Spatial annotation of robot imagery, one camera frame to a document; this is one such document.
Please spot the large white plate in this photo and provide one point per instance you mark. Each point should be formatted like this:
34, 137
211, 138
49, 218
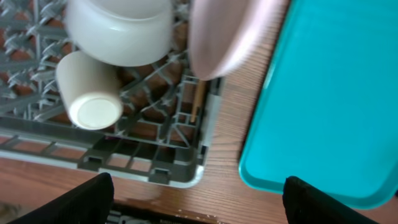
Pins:
223, 34

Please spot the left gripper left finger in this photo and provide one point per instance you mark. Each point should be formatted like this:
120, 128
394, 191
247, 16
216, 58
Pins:
90, 202

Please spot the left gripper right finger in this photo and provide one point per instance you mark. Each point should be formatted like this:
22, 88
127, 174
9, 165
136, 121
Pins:
305, 204

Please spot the grey plastic dish rack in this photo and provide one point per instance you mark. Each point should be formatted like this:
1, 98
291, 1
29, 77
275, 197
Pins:
163, 136

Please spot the white cup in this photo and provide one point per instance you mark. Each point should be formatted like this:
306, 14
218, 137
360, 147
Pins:
89, 90

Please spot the teal serving tray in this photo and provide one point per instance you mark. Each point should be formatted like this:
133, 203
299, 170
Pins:
327, 112

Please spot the grey bowl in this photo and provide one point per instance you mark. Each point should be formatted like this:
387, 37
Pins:
126, 33

